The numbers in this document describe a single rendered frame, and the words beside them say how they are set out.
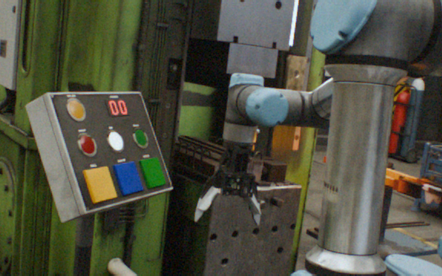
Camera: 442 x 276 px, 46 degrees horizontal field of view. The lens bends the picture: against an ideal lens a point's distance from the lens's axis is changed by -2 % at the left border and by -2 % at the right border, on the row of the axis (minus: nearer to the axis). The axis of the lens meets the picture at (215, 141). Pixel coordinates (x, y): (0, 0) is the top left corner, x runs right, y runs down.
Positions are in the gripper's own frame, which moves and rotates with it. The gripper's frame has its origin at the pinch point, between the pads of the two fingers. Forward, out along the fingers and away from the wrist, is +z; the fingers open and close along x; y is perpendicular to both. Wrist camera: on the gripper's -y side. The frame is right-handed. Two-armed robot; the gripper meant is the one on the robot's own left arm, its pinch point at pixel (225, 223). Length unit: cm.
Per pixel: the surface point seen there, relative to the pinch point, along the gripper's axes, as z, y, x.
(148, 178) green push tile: -6.5, -12.2, -18.4
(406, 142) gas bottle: 62, -654, 435
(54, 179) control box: -7.8, 1.2, -40.0
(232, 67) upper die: -35, -44, 6
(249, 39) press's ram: -45, -46, 11
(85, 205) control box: -3.9, 6.2, -32.6
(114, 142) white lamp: -15.3, -9.7, -27.6
